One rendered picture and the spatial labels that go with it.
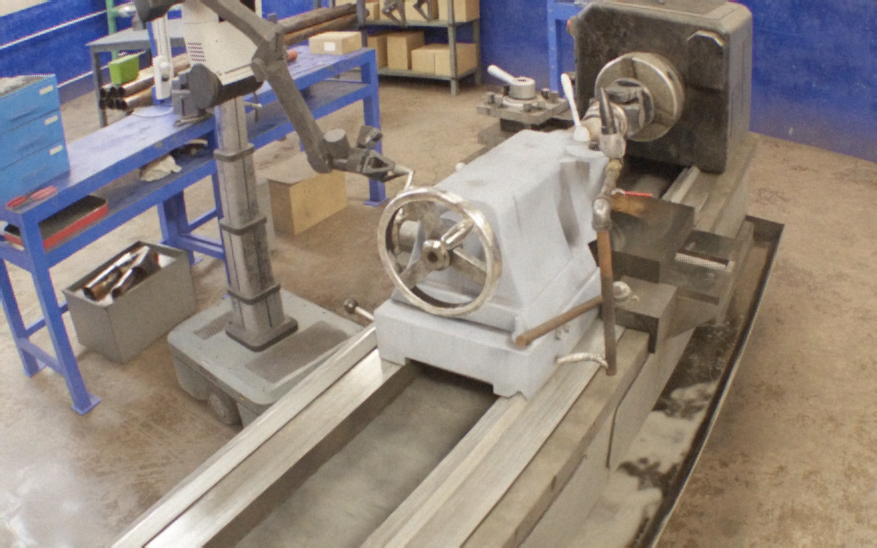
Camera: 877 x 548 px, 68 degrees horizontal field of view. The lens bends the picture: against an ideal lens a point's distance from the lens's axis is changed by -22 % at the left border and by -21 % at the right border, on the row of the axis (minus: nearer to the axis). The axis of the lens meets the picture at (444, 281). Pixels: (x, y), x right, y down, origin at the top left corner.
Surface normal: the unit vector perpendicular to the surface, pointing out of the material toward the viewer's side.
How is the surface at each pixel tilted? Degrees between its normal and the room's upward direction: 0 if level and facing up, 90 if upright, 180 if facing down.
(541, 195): 82
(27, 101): 90
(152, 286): 90
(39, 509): 0
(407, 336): 90
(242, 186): 90
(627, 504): 0
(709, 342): 0
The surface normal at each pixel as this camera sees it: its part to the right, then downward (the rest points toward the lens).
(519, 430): -0.04, -0.87
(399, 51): -0.47, 0.45
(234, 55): 0.76, 0.29
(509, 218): 0.84, 0.09
